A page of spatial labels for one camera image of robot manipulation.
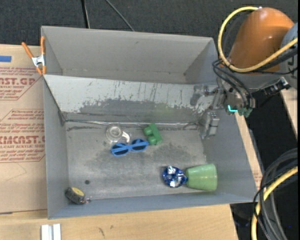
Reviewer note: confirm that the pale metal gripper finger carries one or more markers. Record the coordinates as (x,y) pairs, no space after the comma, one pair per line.
(211,125)
(208,94)

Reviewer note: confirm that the green cup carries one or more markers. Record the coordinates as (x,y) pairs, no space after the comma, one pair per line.
(202,177)

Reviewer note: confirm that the green toy block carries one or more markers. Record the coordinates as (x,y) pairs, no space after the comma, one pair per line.
(153,134)

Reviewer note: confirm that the blue and silver foil packet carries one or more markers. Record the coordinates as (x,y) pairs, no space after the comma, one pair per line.
(173,177)

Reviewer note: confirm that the blue sunglasses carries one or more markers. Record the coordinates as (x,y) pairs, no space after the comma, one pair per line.
(130,147)

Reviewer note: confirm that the grey metal bin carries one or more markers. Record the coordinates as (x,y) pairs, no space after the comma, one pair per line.
(130,169)

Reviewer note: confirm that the clear glass cup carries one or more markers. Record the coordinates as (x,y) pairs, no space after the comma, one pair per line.
(114,133)

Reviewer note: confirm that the yellow and black wheel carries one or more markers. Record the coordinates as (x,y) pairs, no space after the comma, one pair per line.
(75,195)

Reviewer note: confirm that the brown cardboard board, red print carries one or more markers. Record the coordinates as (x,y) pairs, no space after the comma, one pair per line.
(17,134)

